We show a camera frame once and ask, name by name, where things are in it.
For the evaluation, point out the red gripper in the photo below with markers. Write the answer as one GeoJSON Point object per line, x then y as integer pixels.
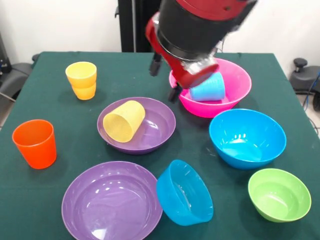
{"type": "Point", "coordinates": [180, 72]}

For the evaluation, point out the blue cup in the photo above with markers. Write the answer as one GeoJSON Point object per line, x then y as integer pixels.
{"type": "Point", "coordinates": [210, 90]}

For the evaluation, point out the pale yellow translucent cup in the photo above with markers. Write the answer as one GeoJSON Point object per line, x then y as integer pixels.
{"type": "Point", "coordinates": [120, 125]}

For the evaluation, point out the small blue patterned bowl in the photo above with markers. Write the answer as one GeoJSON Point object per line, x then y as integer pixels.
{"type": "Point", "coordinates": [185, 207]}

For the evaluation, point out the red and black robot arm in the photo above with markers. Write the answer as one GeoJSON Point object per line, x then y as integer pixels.
{"type": "Point", "coordinates": [200, 25]}

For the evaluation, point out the purple bowl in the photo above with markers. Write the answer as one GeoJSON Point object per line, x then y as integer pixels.
{"type": "Point", "coordinates": [110, 205]}
{"type": "Point", "coordinates": [157, 130]}

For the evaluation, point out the pink bowl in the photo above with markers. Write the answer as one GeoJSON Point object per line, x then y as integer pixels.
{"type": "Point", "coordinates": [237, 82]}

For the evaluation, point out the amber yellow cup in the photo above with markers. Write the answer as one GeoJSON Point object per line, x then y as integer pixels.
{"type": "Point", "coordinates": [85, 92]}

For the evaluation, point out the large blue bowl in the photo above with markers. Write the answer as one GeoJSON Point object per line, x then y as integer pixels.
{"type": "Point", "coordinates": [245, 147]}

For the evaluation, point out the orange cup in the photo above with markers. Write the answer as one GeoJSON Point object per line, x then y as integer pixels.
{"type": "Point", "coordinates": [37, 150]}

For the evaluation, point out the dark green table cloth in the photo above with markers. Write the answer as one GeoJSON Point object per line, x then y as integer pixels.
{"type": "Point", "coordinates": [50, 187]}

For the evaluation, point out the green bowl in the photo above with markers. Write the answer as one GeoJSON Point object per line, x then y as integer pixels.
{"type": "Point", "coordinates": [278, 197]}

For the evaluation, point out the black pedestal leg with caster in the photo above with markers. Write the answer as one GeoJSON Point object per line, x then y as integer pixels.
{"type": "Point", "coordinates": [15, 75]}
{"type": "Point", "coordinates": [305, 80]}

